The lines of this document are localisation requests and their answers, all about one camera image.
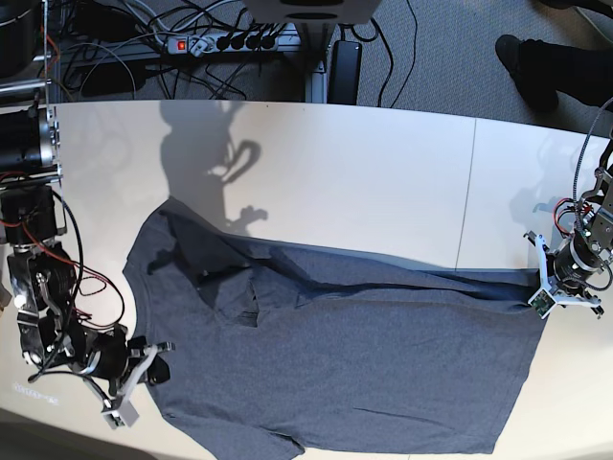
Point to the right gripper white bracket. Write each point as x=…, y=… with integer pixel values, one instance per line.
x=125, y=365

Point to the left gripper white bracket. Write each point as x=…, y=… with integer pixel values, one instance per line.
x=576, y=270

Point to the blue grey T-shirt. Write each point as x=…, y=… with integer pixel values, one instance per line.
x=281, y=348

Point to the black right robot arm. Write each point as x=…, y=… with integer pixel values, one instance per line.
x=56, y=337

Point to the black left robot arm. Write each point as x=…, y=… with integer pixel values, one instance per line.
x=590, y=211

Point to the black shoe of person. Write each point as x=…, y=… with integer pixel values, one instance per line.
x=534, y=94

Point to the black power adapter brick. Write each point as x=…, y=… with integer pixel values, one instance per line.
x=345, y=72

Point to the white power strip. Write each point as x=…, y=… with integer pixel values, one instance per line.
x=197, y=46

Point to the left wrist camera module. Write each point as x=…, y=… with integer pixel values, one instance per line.
x=542, y=302

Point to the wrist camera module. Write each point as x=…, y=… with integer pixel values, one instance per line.
x=542, y=302
x=120, y=414

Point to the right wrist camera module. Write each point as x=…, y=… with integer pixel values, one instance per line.
x=120, y=414

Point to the silver aluminium frame post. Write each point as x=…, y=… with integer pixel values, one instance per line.
x=315, y=39

